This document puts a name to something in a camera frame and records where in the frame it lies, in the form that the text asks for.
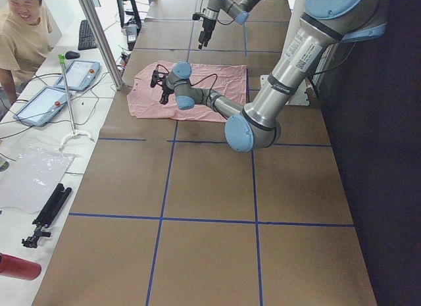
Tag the black keyboard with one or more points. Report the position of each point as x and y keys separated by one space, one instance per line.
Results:
x=86 y=39

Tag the teach pendant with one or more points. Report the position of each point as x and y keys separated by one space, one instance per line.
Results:
x=80 y=73
x=42 y=107

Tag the aluminium frame post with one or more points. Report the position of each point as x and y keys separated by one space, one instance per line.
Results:
x=102 y=43

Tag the lower teach pendant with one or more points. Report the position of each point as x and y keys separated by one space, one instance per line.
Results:
x=42 y=107

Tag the clear plastic sheet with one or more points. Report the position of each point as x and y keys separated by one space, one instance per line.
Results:
x=35 y=169

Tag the black computer mouse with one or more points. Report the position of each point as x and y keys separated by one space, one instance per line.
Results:
x=72 y=55

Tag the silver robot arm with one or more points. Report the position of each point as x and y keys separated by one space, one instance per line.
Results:
x=238 y=12
x=254 y=125

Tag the upper teach pendant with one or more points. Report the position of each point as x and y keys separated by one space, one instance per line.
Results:
x=80 y=73

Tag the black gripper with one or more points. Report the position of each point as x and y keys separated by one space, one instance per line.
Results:
x=206 y=24
x=166 y=90

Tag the person in beige shirt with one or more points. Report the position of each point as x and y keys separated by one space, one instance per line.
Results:
x=25 y=29

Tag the red bottle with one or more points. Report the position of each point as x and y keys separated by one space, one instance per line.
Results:
x=15 y=267

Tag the black folded tripod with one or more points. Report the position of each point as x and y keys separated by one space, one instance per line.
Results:
x=47 y=215

